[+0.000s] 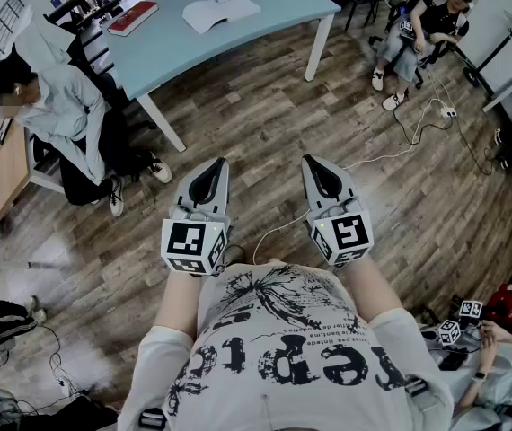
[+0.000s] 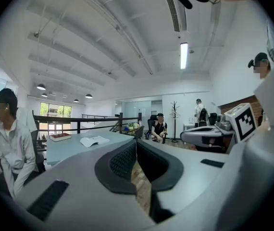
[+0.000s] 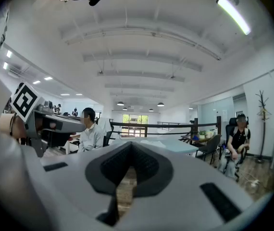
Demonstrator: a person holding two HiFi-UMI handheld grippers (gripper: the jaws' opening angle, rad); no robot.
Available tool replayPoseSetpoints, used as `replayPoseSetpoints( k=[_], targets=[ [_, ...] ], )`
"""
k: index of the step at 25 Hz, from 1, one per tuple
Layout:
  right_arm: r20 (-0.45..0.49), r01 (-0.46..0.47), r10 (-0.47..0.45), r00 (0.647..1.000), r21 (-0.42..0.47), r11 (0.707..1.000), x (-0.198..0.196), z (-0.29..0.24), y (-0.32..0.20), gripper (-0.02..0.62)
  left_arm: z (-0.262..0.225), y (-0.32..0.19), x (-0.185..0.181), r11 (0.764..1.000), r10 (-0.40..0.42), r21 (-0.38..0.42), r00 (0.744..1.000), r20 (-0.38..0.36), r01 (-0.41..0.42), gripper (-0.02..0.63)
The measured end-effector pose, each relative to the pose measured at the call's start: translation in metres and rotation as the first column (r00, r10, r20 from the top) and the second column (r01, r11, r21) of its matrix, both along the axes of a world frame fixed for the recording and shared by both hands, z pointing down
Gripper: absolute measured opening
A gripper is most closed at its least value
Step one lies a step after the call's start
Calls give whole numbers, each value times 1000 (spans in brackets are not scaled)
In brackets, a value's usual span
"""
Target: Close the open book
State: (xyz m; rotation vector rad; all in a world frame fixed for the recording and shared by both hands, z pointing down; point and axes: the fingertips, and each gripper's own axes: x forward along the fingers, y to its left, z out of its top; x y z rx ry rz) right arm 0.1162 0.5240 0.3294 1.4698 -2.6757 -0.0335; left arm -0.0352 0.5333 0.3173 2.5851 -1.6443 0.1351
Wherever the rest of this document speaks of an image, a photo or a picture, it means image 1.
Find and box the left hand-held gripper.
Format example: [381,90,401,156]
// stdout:
[160,157,234,278]

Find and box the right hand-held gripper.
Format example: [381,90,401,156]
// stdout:
[300,154,376,268]

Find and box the white paper booklet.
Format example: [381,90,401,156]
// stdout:
[181,0,262,35]

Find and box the person's left forearm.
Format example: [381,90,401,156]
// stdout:
[152,267,206,336]

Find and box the person's right forearm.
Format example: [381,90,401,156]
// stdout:
[340,254,406,323]

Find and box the red hardcover book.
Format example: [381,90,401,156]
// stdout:
[106,0,160,38]

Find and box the white table leg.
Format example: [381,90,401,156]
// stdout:
[137,94,188,153]
[304,9,336,83]

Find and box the white printed t-shirt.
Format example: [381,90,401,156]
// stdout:
[119,261,455,431]

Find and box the white chair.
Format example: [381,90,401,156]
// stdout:
[26,132,66,195]

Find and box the black office chair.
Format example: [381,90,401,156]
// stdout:
[367,0,481,92]

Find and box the red plastic box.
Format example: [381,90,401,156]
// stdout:
[484,283,512,328]

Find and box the grey harness buckle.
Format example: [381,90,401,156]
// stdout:
[138,409,167,430]
[404,374,428,399]

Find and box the long white cable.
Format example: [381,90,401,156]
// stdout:
[343,67,455,171]

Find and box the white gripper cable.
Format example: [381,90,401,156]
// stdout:
[253,208,312,264]

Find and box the thin black cable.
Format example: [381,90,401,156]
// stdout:
[393,101,495,177]

